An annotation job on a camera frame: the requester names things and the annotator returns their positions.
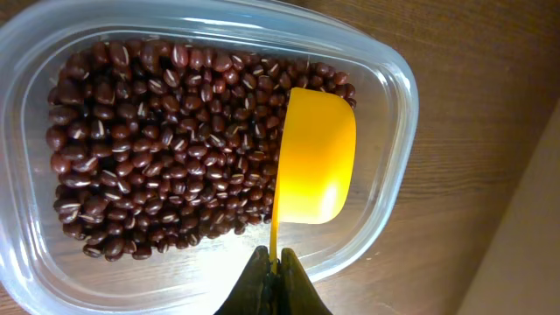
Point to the red beans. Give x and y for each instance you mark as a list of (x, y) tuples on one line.
[(158, 144)]

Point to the yellow plastic measuring scoop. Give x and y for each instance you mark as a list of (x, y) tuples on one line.
[(316, 160)]

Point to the clear plastic container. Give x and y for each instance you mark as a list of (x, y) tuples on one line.
[(47, 272)]

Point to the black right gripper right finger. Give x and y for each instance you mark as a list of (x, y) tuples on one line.
[(296, 294)]

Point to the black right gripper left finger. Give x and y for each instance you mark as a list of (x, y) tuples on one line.
[(253, 292)]

